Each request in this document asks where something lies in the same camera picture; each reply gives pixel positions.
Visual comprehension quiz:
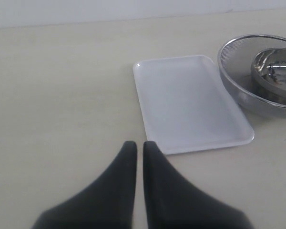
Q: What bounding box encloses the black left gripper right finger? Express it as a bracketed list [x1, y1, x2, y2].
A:
[143, 141, 251, 229]

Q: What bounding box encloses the white rectangular plastic tray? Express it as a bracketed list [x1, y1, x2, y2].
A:
[133, 55, 255, 155]

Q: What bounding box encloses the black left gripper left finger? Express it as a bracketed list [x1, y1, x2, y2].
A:
[33, 141, 137, 229]

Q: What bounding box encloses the small stainless steel bowl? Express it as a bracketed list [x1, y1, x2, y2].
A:
[251, 48, 286, 99]

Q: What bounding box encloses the steel mesh strainer basket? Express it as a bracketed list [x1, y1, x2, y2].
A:
[217, 34, 286, 118]

